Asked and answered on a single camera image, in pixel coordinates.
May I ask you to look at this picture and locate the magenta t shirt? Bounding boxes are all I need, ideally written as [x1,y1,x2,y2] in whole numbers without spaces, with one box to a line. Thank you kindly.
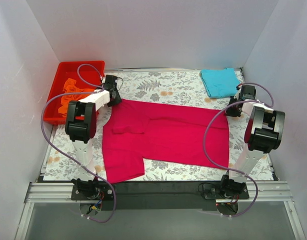
[102,99,230,183]

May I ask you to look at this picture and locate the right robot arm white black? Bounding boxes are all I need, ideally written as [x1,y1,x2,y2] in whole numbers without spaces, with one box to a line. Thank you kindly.
[219,83,286,199]

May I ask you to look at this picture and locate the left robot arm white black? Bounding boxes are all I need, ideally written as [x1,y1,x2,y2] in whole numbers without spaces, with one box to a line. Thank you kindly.
[65,75,122,200]

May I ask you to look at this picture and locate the red plastic bin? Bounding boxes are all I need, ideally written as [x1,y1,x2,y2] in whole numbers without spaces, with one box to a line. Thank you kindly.
[43,60,105,125]

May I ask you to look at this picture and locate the folded cyan t shirt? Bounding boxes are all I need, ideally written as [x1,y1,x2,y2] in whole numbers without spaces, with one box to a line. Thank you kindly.
[200,68,241,99]

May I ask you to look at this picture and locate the orange t shirt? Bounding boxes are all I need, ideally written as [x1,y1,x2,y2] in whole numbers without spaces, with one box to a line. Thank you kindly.
[58,78,95,118]

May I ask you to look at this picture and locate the floral patterned table mat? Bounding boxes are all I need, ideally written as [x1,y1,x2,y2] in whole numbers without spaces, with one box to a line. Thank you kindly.
[43,70,274,182]

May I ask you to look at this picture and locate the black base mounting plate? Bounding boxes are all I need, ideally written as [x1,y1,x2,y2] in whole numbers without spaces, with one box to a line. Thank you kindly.
[71,181,249,211]

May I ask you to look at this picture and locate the aluminium frame rail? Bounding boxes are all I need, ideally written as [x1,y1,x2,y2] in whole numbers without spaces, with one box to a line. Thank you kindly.
[15,181,306,240]

